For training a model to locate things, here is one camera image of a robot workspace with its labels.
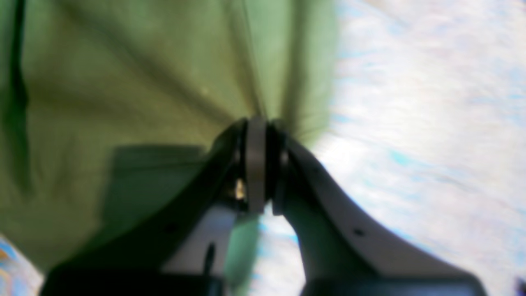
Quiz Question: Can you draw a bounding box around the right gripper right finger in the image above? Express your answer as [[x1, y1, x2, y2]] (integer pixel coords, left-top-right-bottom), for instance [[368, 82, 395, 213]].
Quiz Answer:
[[247, 118, 486, 296]]

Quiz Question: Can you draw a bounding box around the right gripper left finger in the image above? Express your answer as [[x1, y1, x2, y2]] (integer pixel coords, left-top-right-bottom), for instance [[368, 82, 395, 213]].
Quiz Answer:
[[41, 119, 247, 296]]

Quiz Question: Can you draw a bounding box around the green t-shirt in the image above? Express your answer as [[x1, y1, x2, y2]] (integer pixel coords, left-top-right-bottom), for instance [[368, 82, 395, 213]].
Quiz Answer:
[[1, 0, 338, 274]]

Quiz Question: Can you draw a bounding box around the patterned tablecloth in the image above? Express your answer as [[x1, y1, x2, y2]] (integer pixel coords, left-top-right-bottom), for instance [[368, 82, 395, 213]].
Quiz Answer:
[[1, 0, 525, 296]]

